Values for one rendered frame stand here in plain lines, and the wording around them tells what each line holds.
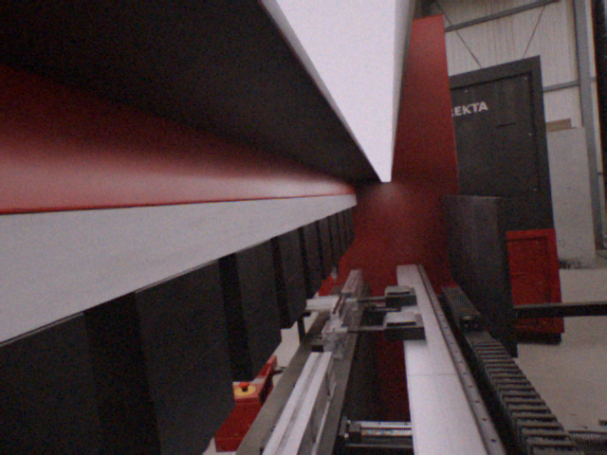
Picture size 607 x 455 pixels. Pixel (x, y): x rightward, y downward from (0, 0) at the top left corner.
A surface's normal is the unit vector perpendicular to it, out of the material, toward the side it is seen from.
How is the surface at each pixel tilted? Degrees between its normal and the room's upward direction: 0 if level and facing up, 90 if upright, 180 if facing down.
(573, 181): 90
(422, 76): 90
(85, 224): 90
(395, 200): 90
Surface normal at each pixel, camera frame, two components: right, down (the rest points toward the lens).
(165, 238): 0.97, -0.11
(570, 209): -0.42, 0.10
